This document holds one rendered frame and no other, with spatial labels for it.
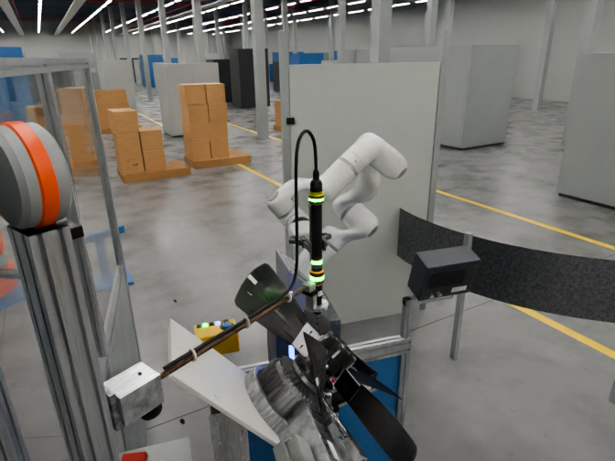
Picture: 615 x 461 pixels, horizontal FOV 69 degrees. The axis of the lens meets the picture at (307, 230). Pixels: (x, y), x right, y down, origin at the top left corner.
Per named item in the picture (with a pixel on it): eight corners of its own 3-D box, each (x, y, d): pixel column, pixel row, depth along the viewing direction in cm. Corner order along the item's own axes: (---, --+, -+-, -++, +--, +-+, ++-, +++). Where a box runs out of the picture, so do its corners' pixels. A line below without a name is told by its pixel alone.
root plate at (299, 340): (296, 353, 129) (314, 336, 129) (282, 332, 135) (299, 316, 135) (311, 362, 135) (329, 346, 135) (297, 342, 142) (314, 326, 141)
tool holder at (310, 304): (315, 317, 134) (315, 288, 131) (296, 310, 138) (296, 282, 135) (332, 305, 141) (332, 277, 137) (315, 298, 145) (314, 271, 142)
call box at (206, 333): (198, 362, 171) (195, 338, 167) (196, 347, 180) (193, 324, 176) (240, 354, 175) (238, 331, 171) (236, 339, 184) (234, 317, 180)
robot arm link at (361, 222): (321, 236, 214) (356, 198, 212) (349, 262, 208) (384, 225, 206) (315, 232, 203) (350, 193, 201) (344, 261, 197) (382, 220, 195)
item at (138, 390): (120, 434, 87) (113, 400, 84) (101, 418, 91) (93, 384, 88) (165, 404, 95) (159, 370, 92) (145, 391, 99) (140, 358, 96)
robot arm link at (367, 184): (350, 235, 205) (325, 212, 210) (366, 222, 211) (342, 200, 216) (383, 160, 165) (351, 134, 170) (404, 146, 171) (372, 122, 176)
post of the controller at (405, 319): (403, 338, 201) (405, 300, 194) (400, 335, 204) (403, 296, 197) (409, 337, 202) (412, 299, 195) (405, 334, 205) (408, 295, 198)
